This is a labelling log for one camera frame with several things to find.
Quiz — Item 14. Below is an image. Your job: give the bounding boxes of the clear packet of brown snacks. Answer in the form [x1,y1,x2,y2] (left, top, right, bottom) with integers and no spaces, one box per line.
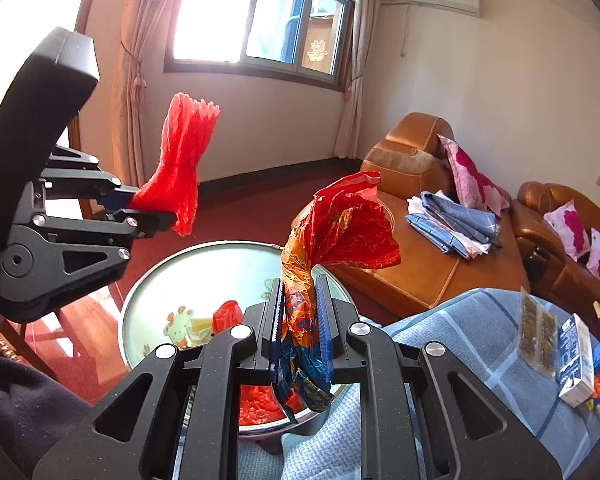
[515,287,561,376]

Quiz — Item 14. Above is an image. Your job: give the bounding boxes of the blue checked tablecloth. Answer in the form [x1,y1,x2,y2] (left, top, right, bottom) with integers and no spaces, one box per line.
[280,287,600,480]

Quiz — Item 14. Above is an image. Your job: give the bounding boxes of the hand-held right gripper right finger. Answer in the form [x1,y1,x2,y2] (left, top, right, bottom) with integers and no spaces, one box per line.
[314,275,563,480]

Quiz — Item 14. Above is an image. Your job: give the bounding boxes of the brown leather chaise sofa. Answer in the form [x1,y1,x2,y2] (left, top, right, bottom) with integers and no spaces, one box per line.
[291,112,531,311]

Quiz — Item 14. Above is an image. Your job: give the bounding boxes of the large pink floral pillow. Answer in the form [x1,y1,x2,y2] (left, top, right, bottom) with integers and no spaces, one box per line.
[437,134,511,217]

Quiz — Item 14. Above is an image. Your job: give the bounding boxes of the mint green cartoon print bin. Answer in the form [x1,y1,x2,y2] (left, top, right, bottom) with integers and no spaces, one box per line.
[118,241,361,436]

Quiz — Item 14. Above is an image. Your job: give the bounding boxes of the blue and white box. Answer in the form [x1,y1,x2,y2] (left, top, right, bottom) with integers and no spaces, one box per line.
[555,312,597,408]

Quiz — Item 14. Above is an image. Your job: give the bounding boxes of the blue checked folded cloth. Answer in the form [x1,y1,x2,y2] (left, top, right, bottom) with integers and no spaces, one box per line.
[420,191,501,248]

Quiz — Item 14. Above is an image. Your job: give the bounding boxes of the person's dark clothing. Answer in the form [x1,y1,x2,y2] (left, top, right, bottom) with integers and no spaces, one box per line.
[0,350,96,480]

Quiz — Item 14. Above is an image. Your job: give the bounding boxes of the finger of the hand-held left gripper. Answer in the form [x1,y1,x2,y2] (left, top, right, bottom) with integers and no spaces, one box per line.
[39,154,140,209]
[30,210,175,311]

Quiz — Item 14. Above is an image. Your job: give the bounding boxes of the red mesh net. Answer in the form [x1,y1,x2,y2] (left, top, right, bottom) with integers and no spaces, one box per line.
[129,92,221,237]

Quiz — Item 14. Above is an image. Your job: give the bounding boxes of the plain red plastic bag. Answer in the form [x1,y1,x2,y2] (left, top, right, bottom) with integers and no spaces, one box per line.
[211,300,293,428]

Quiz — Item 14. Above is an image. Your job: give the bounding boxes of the blue striped folded cloth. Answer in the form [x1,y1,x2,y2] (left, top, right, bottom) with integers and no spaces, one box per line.
[405,212,491,259]

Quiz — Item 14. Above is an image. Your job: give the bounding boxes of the window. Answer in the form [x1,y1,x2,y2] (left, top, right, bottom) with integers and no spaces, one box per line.
[164,0,359,92]

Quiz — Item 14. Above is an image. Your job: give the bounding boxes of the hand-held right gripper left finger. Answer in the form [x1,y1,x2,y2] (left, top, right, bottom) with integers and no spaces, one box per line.
[32,280,287,480]

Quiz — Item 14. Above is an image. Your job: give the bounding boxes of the beige curtain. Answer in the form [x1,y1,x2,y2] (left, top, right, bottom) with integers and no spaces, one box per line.
[111,0,191,188]
[334,0,393,158]

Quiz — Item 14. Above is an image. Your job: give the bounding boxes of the red printed plastic bag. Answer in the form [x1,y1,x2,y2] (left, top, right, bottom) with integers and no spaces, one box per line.
[272,171,402,413]

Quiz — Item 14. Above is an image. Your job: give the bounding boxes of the brown leather three-seat sofa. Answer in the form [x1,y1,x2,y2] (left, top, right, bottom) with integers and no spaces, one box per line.
[510,181,600,321]

